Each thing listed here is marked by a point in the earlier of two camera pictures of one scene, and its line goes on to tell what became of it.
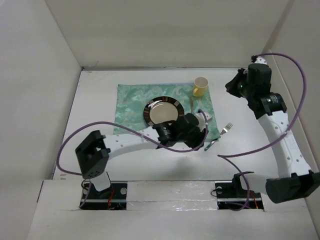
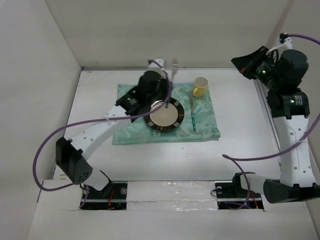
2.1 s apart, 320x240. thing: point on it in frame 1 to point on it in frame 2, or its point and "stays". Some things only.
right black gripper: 230,86 to 246,63
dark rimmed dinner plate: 162,109 stays
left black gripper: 197,140 to 165,83
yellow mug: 201,86 stays
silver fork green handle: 224,130 to 174,62
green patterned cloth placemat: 131,99 stays
